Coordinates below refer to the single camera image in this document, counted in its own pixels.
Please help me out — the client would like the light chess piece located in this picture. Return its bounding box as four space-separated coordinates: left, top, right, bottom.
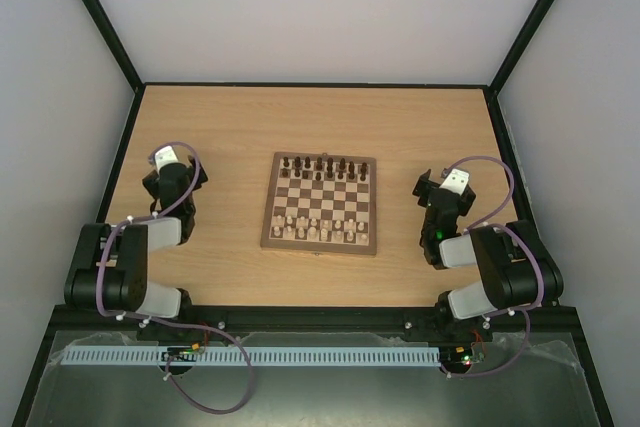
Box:
283 226 295 240

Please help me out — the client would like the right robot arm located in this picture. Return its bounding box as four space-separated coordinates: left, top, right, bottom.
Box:
413 169 564 339

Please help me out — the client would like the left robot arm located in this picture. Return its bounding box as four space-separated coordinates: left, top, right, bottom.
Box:
64 148 208 328

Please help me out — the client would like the wooden chess board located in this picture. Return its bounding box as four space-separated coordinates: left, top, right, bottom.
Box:
260 152 377 256

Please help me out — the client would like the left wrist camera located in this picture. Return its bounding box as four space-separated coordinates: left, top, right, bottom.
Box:
149 145 180 173

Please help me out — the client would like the black aluminium frame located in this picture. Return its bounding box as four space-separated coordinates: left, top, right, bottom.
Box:
13 0 613 426

